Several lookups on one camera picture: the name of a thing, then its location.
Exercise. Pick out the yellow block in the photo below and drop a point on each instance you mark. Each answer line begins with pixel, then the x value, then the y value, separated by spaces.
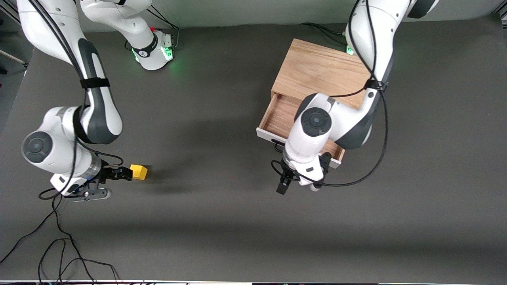
pixel 139 172

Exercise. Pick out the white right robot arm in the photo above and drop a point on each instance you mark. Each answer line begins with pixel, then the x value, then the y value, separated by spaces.
pixel 59 146

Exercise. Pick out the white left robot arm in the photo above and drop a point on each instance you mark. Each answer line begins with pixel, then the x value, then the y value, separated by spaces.
pixel 340 118

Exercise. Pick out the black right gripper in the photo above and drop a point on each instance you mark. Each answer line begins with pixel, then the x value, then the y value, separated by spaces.
pixel 108 173

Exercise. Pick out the aluminium frame bar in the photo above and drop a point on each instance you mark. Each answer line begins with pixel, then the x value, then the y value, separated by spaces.
pixel 8 14

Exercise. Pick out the thin white bar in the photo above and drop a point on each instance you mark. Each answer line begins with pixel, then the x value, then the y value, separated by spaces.
pixel 14 58

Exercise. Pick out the white-fronted wooden drawer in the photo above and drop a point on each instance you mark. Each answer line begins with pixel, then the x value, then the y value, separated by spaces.
pixel 281 116

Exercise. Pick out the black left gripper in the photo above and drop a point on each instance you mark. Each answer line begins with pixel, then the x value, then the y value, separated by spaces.
pixel 286 176

